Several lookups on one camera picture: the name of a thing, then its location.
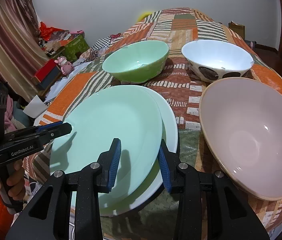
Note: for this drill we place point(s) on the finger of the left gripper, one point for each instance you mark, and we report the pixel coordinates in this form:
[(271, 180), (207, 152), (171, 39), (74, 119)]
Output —
[(55, 131), (49, 126)]

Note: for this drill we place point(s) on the pink pig toy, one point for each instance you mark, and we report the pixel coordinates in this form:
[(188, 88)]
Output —
[(65, 66)]

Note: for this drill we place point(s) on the pink cloth on chair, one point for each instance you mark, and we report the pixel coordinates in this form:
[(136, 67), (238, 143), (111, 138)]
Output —
[(8, 125)]

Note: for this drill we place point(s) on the small cardboard box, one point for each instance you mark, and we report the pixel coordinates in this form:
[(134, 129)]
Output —
[(238, 28)]

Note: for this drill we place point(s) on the mint green bowl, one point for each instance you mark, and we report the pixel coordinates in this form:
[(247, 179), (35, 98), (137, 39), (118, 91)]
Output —
[(138, 62)]

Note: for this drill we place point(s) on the patchwork striped bedspread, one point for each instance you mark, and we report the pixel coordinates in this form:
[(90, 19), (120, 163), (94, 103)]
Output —
[(182, 90)]

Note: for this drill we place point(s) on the white plastic bag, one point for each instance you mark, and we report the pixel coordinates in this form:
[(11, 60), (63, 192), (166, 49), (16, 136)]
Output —
[(60, 84)]

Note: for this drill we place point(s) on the checkered patchwork quilt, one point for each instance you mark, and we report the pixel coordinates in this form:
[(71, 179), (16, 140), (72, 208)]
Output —
[(99, 48)]

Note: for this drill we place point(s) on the white plate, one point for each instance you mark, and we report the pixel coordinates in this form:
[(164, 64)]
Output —
[(153, 183)]

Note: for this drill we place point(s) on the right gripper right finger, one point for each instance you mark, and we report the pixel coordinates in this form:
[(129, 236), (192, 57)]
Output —
[(229, 216)]

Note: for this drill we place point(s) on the person's left hand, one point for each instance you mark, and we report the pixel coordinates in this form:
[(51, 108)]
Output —
[(16, 181)]

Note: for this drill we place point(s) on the dark blue box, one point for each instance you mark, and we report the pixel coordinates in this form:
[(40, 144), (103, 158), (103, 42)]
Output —
[(49, 79)]

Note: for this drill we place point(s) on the red box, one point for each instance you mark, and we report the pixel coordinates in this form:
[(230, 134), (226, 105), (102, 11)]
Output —
[(42, 73)]

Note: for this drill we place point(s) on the white spotted bowl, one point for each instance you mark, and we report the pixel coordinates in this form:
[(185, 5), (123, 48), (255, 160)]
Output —
[(212, 60)]

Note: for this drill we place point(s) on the pink bowl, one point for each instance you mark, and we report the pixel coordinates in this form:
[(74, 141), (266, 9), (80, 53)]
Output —
[(241, 120)]

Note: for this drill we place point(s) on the mint green plate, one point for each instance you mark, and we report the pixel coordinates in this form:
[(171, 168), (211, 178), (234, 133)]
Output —
[(126, 112)]

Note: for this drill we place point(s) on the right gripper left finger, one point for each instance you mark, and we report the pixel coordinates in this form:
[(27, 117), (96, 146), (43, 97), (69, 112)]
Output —
[(47, 214)]

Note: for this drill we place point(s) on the red plastic bag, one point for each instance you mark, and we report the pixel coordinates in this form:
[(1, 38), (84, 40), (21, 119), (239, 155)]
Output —
[(46, 32)]

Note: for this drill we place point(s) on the green storage box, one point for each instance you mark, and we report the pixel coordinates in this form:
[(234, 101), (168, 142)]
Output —
[(75, 48)]

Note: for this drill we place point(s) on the striped brown curtain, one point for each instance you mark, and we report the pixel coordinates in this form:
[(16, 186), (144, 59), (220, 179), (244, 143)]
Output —
[(20, 54)]

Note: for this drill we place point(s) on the yellow foam tube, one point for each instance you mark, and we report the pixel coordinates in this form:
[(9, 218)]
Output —
[(144, 15)]

